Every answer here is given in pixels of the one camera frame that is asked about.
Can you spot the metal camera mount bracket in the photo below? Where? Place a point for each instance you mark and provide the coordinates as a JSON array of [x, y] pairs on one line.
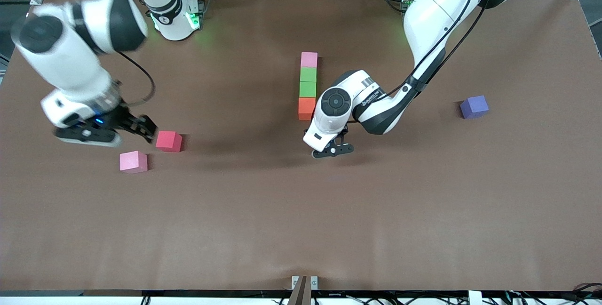
[[304, 291]]

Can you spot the green foam cube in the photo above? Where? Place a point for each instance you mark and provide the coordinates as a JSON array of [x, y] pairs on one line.
[[308, 75], [307, 90]]

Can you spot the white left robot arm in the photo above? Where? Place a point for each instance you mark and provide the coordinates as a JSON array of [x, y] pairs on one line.
[[432, 13]]

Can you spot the light pink foam cube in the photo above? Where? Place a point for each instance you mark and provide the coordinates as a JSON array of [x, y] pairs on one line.
[[309, 59], [133, 163]]

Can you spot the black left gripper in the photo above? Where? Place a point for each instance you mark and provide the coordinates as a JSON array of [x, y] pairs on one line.
[[345, 130]]

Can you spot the orange foam cube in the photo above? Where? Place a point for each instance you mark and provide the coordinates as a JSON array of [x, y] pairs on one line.
[[306, 107]]

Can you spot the crimson pink foam cube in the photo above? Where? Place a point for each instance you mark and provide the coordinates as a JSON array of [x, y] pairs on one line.
[[169, 142]]

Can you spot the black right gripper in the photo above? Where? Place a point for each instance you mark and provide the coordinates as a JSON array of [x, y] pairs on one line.
[[123, 119]]

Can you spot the brown table cover mat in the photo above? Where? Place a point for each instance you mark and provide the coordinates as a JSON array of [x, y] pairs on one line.
[[301, 225]]

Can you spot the purple foam cube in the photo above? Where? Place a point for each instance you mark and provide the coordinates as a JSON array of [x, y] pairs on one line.
[[474, 107]]

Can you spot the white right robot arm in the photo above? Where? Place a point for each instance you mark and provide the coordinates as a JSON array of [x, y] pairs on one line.
[[70, 60]]

